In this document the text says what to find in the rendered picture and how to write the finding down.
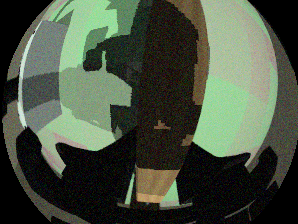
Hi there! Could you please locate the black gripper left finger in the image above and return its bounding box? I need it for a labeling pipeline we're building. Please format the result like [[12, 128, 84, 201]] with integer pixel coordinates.
[[55, 127, 137, 204]]

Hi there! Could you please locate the brown wooden post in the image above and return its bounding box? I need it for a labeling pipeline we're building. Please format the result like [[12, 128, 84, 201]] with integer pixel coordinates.
[[129, 173, 160, 210]]

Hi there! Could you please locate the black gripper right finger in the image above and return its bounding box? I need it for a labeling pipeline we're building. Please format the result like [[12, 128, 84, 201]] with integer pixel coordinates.
[[176, 141, 250, 205]]

